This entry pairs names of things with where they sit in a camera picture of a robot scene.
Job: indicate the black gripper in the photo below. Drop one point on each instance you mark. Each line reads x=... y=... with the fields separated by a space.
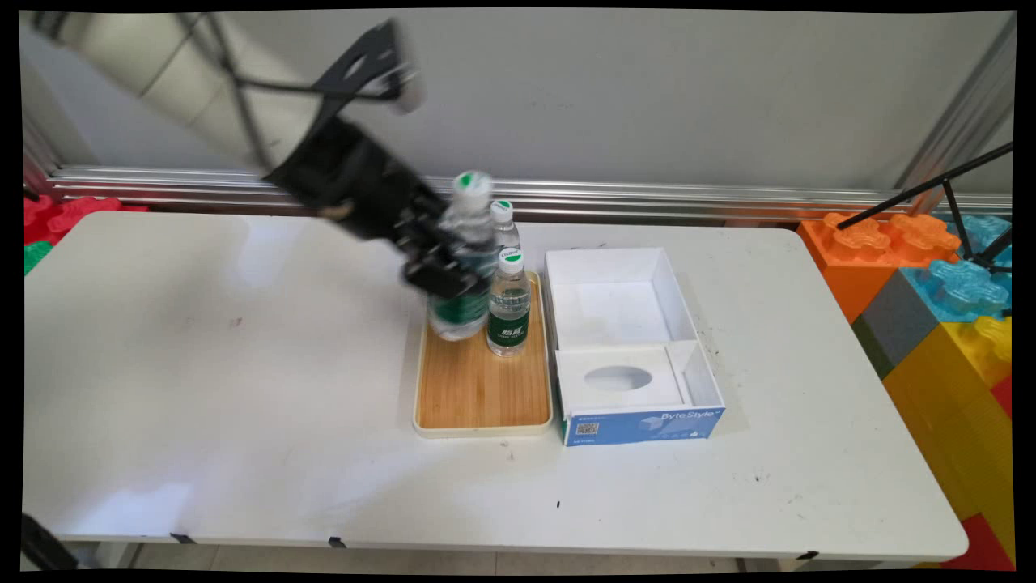
x=348 y=186

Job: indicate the water bottle green label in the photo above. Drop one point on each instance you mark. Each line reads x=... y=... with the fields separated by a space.
x=509 y=328
x=460 y=317
x=507 y=232

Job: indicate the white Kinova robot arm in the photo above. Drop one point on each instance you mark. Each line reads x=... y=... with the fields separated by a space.
x=162 y=73

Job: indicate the bamboo tray white rim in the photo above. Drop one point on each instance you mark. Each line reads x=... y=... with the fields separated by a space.
x=479 y=389

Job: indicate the white box blue front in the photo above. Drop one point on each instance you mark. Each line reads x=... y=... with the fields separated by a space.
x=631 y=426

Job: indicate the red toy bricks pile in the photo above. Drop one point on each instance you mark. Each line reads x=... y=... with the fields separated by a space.
x=69 y=214

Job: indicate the green toy brick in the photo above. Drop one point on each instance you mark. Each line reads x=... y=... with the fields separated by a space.
x=34 y=255

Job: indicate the orange giant toy brick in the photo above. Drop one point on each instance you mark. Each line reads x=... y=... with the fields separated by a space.
x=850 y=275

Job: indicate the black tripod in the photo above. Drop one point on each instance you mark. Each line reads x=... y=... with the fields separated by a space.
x=914 y=192

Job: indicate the light blue giant toy brick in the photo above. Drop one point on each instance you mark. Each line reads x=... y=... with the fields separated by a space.
x=959 y=291
x=983 y=231

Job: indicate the yellow giant toy brick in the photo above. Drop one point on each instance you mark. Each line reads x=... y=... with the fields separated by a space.
x=955 y=421

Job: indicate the red giant toy brick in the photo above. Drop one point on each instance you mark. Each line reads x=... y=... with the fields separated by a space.
x=983 y=546

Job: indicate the aluminium wall rail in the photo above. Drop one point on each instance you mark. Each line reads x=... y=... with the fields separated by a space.
x=647 y=198

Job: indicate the aluminium frame post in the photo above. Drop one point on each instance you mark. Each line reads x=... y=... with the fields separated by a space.
x=971 y=105

